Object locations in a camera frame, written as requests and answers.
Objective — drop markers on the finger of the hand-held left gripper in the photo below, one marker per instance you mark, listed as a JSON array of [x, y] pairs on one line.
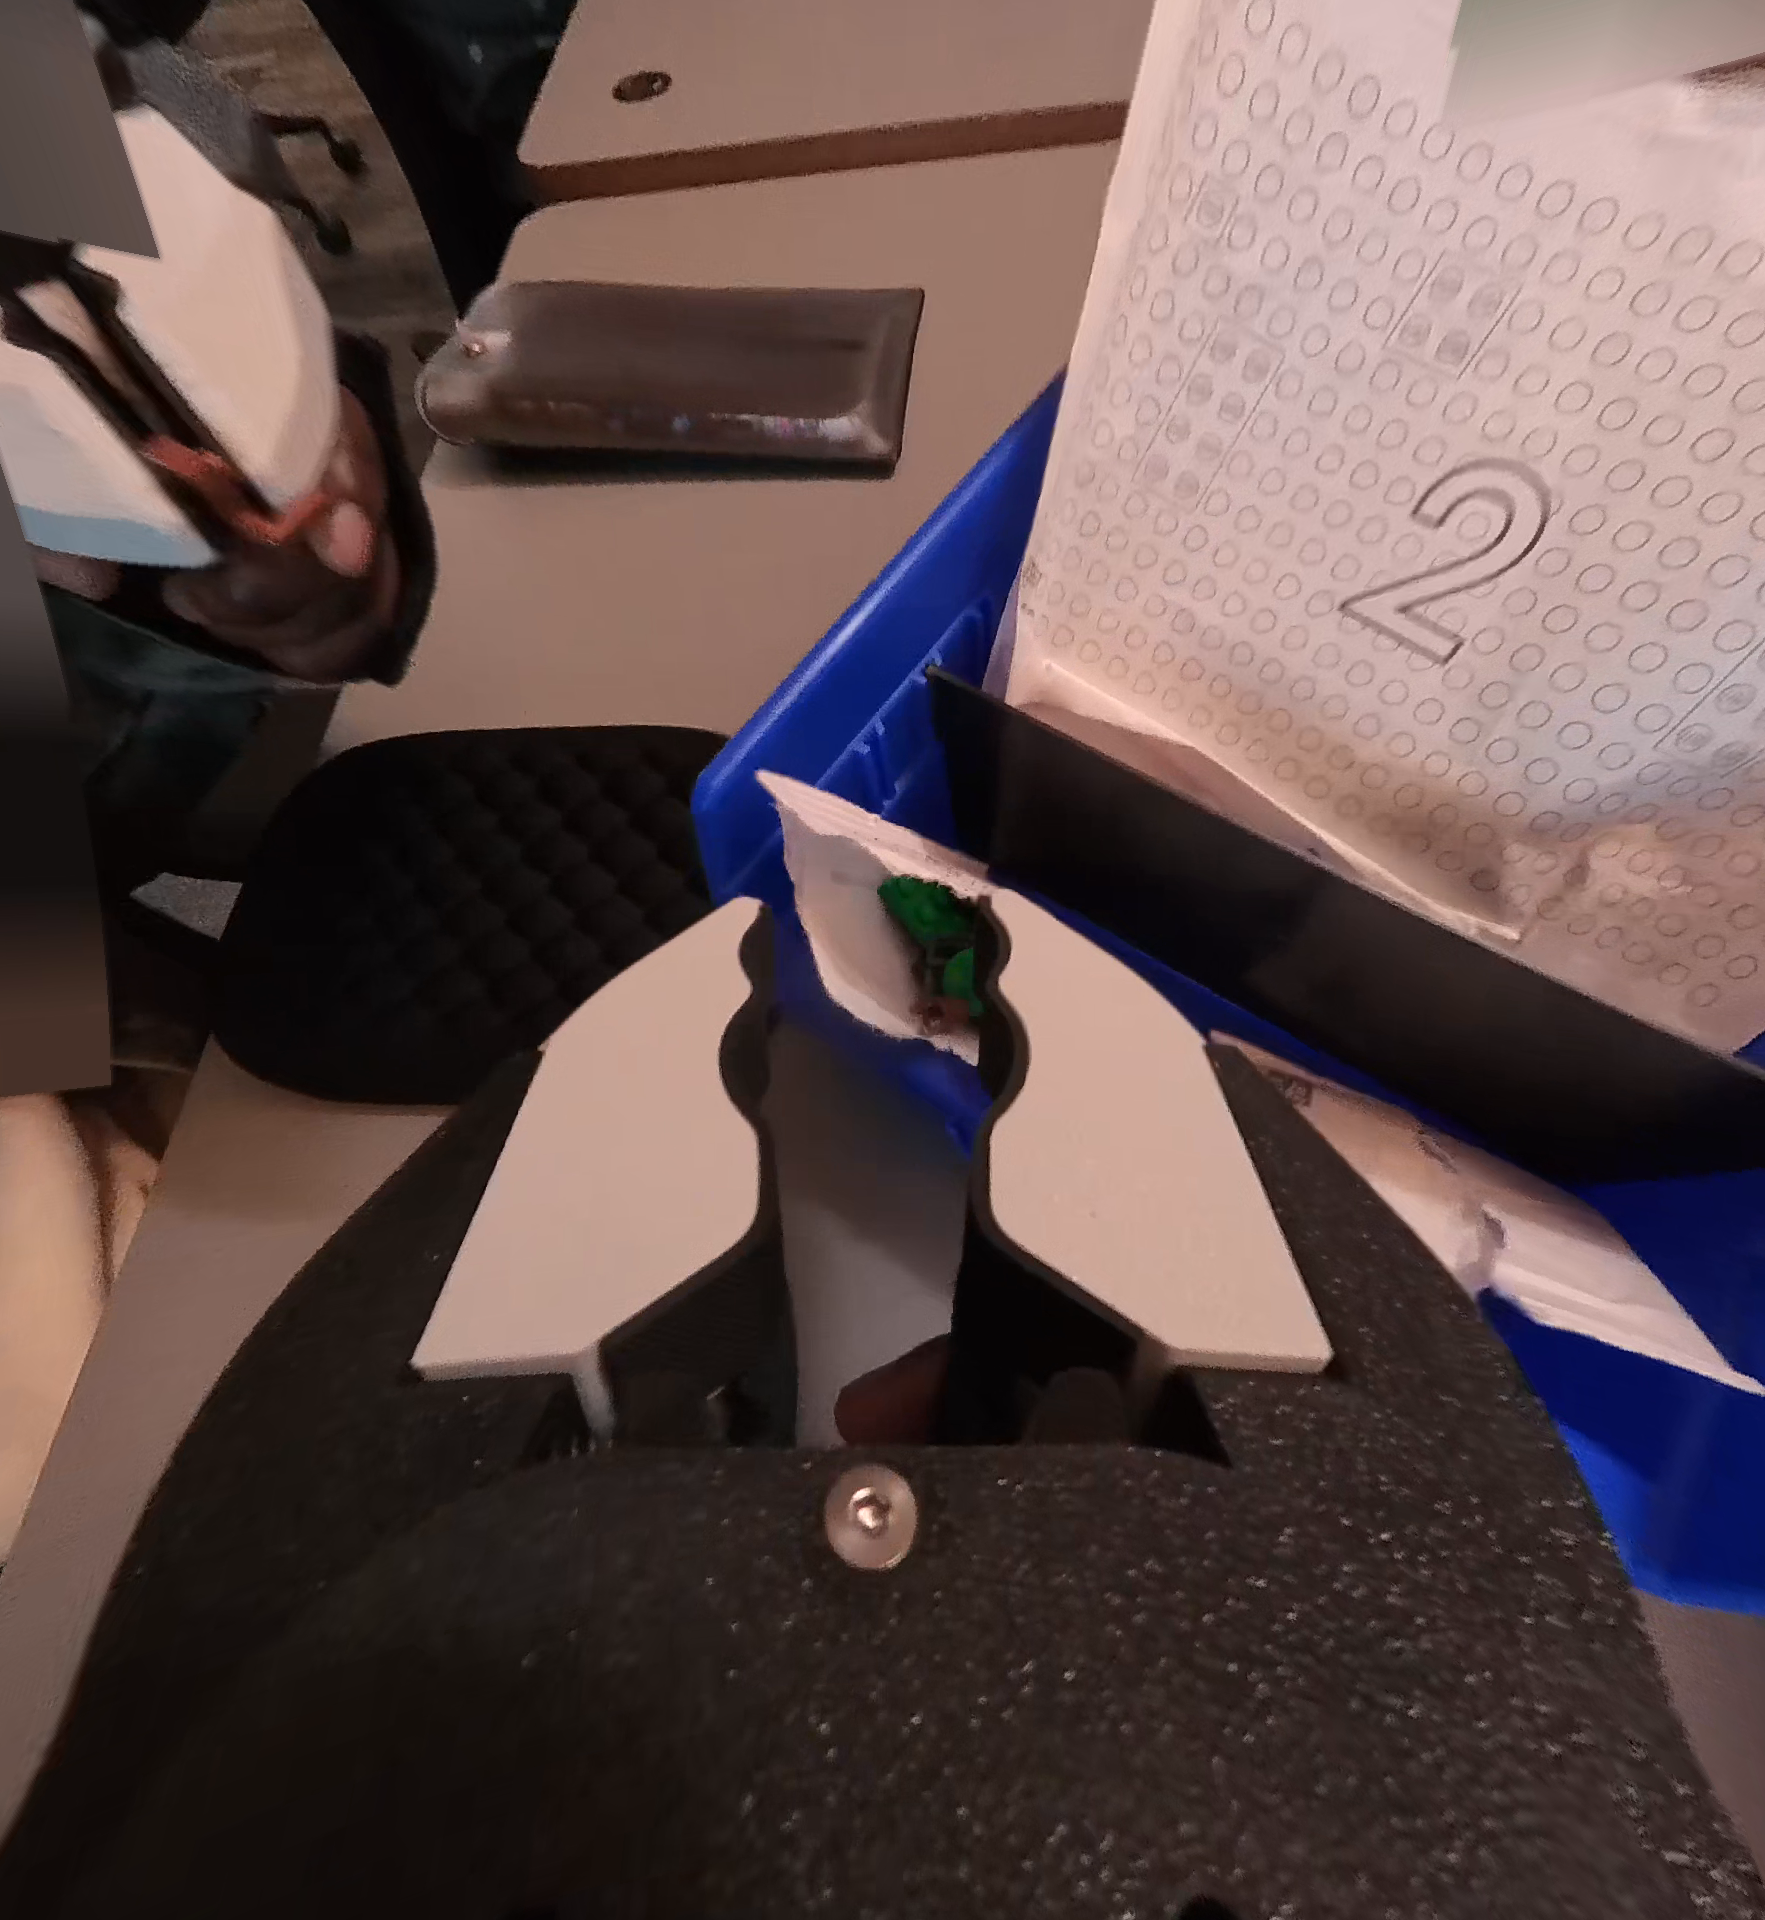
[[238, 347], [90, 451]]

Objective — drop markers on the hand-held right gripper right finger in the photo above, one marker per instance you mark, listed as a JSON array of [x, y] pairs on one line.
[[1126, 1167]]

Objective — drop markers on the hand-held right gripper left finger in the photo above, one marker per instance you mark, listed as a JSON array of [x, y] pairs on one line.
[[630, 1167]]

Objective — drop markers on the torn white paper bag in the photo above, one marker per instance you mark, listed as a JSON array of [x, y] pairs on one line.
[[837, 926]]

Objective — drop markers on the pile of small lego pieces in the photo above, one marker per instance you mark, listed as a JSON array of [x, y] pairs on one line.
[[919, 910]]

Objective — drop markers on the blue plastic bin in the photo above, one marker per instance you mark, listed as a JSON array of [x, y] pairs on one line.
[[848, 706]]

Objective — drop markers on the person's left hand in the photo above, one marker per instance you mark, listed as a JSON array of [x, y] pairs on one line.
[[314, 599]]

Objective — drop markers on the black bin divider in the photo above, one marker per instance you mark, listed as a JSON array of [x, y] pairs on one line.
[[1271, 913]]

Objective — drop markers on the black mesh chair seat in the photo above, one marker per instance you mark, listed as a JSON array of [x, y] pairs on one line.
[[444, 913]]

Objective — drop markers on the dark leather wallet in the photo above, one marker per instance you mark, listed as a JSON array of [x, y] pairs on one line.
[[672, 377]]

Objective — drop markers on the person's beige shirt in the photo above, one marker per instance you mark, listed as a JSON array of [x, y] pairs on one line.
[[12, 1317]]

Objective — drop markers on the white dotted paper bag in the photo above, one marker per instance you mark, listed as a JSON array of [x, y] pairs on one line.
[[1422, 377]]

